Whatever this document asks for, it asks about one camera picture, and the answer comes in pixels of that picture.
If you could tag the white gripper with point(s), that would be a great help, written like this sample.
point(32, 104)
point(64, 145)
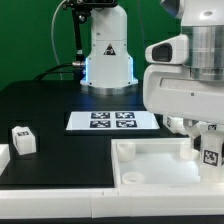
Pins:
point(169, 90)

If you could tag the white square tabletop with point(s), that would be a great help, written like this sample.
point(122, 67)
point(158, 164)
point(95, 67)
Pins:
point(156, 161)

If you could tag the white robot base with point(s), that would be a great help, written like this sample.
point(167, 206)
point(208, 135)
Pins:
point(109, 67)

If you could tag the white sheet with tags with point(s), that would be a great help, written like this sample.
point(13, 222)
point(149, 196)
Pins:
point(112, 120)

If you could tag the white front fence bar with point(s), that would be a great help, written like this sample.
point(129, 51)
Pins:
point(128, 201)

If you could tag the white left fence piece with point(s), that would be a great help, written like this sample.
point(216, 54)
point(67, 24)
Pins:
point(4, 157)

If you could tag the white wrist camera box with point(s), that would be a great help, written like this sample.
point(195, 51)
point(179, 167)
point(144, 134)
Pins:
point(174, 51)

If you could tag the black camera stand pole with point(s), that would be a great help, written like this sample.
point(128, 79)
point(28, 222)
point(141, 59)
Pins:
point(81, 10)

